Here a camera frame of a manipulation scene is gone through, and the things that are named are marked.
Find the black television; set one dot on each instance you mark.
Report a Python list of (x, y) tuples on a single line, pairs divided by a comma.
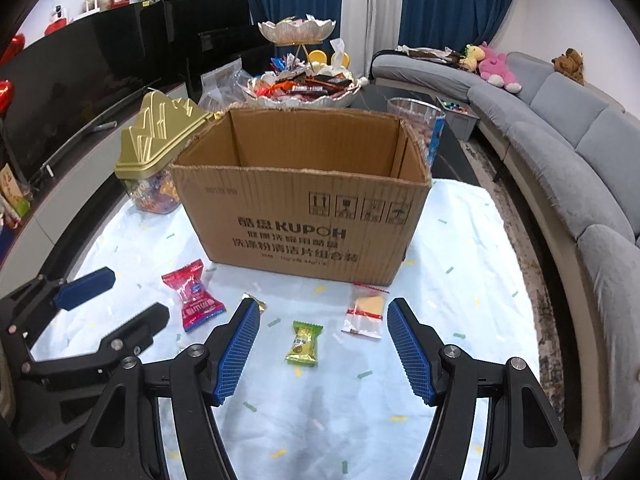
[(75, 80)]

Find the gold brown candy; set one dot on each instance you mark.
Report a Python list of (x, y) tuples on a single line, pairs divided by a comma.
[(263, 305)]

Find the clear candy jar gold lid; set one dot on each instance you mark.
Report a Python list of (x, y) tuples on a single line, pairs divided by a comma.
[(150, 130)]

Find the white red figurine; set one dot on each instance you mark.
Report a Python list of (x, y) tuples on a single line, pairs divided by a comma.
[(56, 20)]

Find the dark blue curtain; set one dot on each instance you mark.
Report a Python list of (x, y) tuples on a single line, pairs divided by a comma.
[(290, 0), (450, 0)]

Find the red heart balloon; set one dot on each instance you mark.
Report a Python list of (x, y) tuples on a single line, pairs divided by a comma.
[(6, 97), (12, 50)]

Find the clutter of papers on sofa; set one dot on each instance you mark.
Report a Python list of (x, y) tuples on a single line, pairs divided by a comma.
[(430, 54)]

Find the two-tier white bowl stand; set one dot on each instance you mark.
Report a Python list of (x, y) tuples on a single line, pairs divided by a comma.
[(300, 32)]

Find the brown cardboard box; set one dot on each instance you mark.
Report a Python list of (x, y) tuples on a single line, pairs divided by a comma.
[(300, 220)]

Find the clear plastic bag of crackers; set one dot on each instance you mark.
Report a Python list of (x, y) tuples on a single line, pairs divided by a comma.
[(220, 85)]

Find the pink plush toy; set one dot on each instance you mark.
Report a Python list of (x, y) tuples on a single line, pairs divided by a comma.
[(497, 67)]

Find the gold foil balloon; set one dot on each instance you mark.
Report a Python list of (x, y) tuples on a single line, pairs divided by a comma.
[(102, 0)]

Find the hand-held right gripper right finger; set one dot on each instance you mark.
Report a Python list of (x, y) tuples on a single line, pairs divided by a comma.
[(410, 355)]

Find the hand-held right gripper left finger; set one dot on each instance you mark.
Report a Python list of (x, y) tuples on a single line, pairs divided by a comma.
[(235, 355)]

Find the white tissue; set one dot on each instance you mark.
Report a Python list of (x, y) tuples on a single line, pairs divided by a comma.
[(340, 52)]

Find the grey patterned rug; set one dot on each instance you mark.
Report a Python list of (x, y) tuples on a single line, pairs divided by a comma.
[(530, 270)]

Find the yellow plastic object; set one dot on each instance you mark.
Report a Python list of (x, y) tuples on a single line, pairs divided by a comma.
[(318, 59)]

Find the brown teddy bear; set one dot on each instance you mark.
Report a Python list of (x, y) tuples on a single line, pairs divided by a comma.
[(567, 65)]

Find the clear round plastic jar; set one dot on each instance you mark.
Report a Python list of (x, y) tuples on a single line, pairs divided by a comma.
[(415, 125)]

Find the blue snack bag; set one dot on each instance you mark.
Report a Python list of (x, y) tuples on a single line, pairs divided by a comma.
[(282, 64)]

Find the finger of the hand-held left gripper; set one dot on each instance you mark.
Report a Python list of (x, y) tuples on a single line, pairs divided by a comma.
[(85, 287), (137, 327)]

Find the black upright piano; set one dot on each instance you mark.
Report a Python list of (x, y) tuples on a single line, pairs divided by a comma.
[(210, 30)]

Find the heap of assorted wrapped snacks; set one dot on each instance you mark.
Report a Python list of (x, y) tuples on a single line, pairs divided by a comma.
[(305, 85)]

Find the light blue printed cloth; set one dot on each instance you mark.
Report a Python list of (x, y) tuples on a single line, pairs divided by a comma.
[(325, 410)]

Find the green candy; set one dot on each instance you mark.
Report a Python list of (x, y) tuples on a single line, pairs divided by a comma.
[(302, 345)]

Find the white sheer curtain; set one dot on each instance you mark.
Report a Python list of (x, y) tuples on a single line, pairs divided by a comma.
[(375, 10)]

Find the grey black television cabinet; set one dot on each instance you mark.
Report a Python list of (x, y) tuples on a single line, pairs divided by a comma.
[(75, 195)]

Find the clear red-edged snack packet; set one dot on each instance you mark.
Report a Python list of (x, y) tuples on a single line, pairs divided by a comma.
[(367, 310)]

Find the yellow plush toy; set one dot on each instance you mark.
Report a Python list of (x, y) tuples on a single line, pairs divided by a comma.
[(470, 57)]

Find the grey storage bin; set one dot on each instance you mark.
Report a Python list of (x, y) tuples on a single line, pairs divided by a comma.
[(457, 120)]

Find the grey remote control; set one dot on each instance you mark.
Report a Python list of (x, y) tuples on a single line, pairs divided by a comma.
[(105, 125)]

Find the red snack packet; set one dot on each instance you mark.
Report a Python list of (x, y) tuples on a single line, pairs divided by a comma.
[(192, 295)]

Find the grey curved sofa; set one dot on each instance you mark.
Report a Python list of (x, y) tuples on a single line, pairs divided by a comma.
[(575, 170)]

